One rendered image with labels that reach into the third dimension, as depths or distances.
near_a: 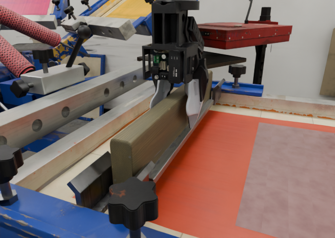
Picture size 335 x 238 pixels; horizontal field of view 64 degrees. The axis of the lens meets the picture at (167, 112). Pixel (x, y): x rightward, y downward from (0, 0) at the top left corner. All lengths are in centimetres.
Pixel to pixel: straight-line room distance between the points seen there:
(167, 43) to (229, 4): 208
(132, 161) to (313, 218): 24
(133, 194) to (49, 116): 32
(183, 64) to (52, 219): 26
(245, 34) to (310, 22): 109
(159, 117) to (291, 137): 32
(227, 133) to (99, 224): 36
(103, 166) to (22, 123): 19
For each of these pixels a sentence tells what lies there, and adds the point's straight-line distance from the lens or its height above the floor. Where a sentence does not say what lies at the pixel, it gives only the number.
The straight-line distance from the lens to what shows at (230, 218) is 37.
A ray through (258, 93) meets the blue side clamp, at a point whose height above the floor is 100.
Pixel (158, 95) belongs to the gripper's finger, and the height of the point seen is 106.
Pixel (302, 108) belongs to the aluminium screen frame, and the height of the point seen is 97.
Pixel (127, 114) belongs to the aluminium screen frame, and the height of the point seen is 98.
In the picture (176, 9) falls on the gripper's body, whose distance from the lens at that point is 39.
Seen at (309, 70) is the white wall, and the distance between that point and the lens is 249.
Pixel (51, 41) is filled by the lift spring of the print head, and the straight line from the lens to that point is 103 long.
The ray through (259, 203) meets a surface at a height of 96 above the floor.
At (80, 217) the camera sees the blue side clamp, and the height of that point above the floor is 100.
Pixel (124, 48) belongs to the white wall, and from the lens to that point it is 287.
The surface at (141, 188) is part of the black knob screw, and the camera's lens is 24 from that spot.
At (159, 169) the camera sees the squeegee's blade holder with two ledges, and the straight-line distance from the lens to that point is 38.
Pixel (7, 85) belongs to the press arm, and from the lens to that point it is 71.
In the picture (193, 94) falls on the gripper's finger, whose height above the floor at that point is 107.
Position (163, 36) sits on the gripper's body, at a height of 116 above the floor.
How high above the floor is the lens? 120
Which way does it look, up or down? 21 degrees down
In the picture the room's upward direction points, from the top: straight up
